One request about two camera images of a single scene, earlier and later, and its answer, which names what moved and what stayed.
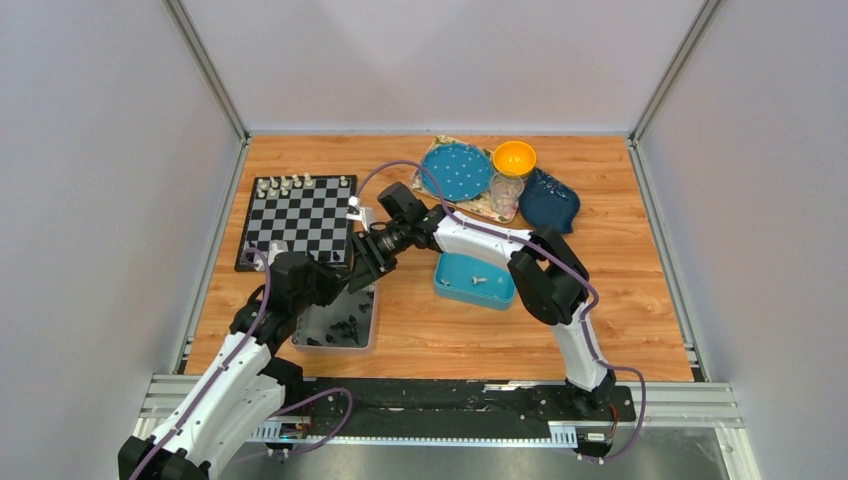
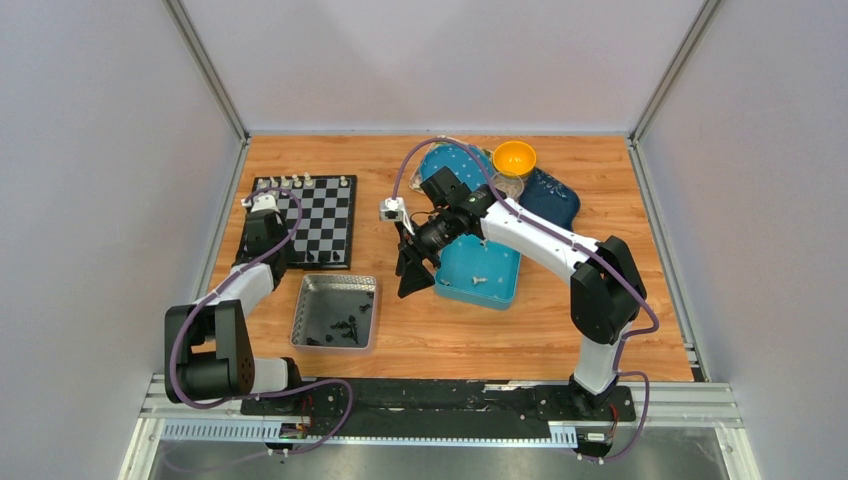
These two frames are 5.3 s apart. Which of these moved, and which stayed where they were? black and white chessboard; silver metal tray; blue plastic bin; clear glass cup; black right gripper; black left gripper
Moved: black right gripper; black left gripper
Stayed: black and white chessboard; clear glass cup; silver metal tray; blue plastic bin
